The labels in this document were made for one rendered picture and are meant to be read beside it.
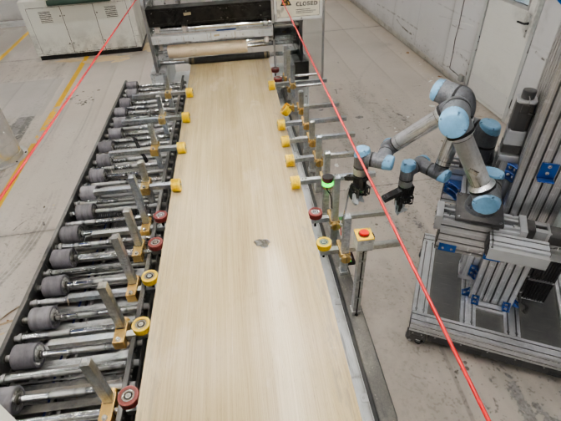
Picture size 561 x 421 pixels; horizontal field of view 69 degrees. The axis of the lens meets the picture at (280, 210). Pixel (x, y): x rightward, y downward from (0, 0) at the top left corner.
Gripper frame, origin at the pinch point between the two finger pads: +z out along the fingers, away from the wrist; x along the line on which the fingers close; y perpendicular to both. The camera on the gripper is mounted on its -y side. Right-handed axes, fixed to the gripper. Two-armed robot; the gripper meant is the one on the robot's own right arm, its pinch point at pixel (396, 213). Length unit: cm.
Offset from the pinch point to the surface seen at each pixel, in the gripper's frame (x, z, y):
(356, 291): -57, -4, -38
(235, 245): -20, -7, -94
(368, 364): -84, 13, -39
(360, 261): -57, -25, -39
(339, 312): -49, 21, -44
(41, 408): -86, 12, -179
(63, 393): -86, 2, -166
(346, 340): -66, 21, -44
